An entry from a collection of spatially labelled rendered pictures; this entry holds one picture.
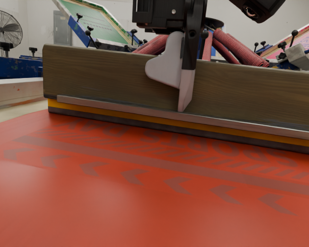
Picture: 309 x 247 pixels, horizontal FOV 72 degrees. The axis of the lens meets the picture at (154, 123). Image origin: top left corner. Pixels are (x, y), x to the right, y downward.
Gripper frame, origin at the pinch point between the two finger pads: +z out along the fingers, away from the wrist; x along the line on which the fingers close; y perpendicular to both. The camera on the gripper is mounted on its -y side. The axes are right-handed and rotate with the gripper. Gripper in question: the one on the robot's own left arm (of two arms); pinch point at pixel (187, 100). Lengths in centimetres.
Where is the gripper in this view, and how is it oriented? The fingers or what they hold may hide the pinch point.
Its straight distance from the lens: 29.1
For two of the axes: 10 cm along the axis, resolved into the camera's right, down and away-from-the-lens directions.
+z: -0.7, 9.6, 2.6
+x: -1.7, 2.4, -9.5
